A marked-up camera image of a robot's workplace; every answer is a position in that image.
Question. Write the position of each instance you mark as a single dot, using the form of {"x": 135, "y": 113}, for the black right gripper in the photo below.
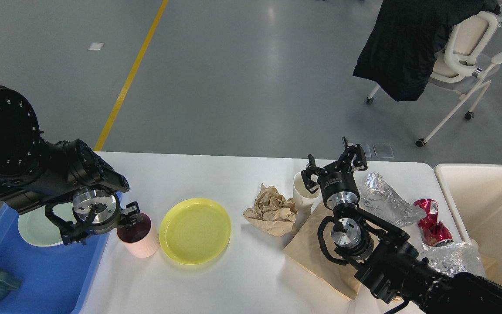
{"x": 336, "y": 181}

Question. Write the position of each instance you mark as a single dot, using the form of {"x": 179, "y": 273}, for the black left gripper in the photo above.
{"x": 108, "y": 219}

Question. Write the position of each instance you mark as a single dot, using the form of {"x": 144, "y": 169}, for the pink ribbed mug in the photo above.
{"x": 141, "y": 239}

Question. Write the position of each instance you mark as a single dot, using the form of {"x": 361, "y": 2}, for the yellow plastic plate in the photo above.
{"x": 195, "y": 231}

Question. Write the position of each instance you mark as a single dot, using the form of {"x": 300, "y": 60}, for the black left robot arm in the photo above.
{"x": 77, "y": 189}

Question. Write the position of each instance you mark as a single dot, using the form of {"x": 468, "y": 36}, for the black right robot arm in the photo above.
{"x": 384, "y": 260}

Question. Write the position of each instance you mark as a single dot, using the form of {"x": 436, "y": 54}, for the white paper cup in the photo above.
{"x": 302, "y": 197}

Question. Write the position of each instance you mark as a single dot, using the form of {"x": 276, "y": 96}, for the crumpled clear plastic wrap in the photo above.
{"x": 380, "y": 199}

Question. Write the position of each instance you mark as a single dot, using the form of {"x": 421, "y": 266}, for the crumpled brown paper ball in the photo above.
{"x": 271, "y": 212}

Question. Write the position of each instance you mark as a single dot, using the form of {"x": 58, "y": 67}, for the flat brown paper bag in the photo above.
{"x": 304, "y": 250}

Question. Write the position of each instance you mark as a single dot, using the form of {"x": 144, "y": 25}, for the pale green plate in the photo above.
{"x": 37, "y": 230}

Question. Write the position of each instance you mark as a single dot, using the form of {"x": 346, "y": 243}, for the blue plastic tray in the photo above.
{"x": 54, "y": 280}

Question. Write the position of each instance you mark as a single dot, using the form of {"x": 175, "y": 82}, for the crushed red can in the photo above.
{"x": 435, "y": 233}

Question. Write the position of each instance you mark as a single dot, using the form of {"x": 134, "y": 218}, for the black jacket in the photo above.
{"x": 403, "y": 47}

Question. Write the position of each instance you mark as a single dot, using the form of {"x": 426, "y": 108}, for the cream plastic bin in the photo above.
{"x": 474, "y": 196}

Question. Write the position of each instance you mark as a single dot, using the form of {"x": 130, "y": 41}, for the white office chair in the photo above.
{"x": 462, "y": 67}

